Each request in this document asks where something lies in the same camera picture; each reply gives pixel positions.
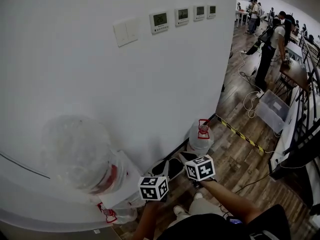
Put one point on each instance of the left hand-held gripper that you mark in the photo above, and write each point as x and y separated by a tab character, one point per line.
152	189

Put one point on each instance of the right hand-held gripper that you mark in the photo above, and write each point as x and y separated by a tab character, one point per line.
201	169

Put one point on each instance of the person's right forearm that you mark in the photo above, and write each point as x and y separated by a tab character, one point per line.
225	199

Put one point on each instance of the person's left forearm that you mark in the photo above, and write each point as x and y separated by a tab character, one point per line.
147	219

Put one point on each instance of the person's white left shoe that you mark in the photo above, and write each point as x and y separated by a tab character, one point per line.
180	210

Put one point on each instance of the person's white shoe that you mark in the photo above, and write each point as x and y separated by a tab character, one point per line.
198	196
180	210

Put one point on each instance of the person's white right shoe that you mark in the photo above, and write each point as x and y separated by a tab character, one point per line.
198	196

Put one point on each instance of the person's beige trousers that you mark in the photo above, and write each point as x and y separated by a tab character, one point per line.
202	206

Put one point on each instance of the yellow black floor tape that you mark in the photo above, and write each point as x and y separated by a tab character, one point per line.
240	134

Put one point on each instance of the person's black shirt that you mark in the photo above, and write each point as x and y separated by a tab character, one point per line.
212	229

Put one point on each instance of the dark smartphone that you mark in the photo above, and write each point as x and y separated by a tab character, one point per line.
234	220

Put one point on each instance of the clear plastic storage box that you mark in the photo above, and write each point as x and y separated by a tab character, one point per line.
272	111

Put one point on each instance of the white power adapter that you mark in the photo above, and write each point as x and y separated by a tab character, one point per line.
260	92

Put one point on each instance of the brown wooden table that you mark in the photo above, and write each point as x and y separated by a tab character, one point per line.
296	74

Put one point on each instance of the white desk black frame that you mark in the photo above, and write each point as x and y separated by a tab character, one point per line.
295	149

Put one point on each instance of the white wall thermostat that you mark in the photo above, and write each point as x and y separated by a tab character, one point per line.
181	17
211	12
159	22
199	13

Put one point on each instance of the white double wall switch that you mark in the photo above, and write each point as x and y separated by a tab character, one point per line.
125	32

